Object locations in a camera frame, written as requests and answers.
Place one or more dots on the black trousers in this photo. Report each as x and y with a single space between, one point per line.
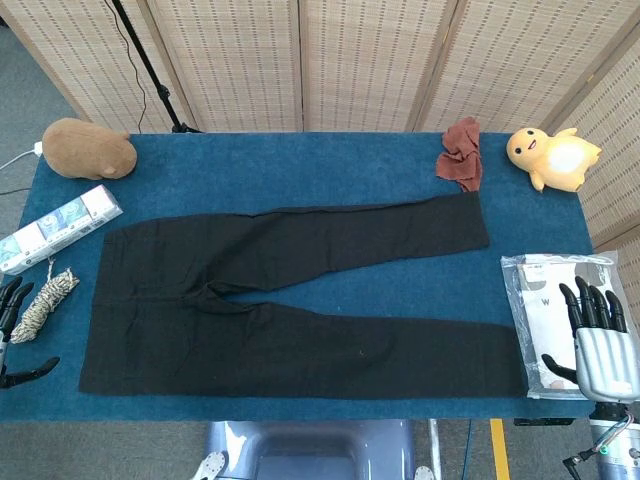
300 350

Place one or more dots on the blue table mat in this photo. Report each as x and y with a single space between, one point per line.
300 165

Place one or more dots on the rust brown cloth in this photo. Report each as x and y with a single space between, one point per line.
460 155

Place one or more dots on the blue-grey robot torso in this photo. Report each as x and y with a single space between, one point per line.
310 450

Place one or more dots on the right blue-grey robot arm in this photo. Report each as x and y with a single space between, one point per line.
615 440

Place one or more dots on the brown capybara plush toy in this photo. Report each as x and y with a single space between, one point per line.
85 150

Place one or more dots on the black bar under table edge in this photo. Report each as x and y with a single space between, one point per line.
545 421

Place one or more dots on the yellow duck plush toy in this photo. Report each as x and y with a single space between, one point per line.
555 160

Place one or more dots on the tissue multipack in plastic wrap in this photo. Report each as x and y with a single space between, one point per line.
55 225

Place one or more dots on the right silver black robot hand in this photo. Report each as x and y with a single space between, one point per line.
602 360

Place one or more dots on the white table leg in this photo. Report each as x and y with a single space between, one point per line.
435 445

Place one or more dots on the clear bag with white garment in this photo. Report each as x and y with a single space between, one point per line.
535 295

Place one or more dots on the black tripod stand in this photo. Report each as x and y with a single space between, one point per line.
150 70

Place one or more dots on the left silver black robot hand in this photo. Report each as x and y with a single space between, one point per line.
7 312

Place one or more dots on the white perforated shoulder bracket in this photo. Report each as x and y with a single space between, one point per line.
424 474
212 465

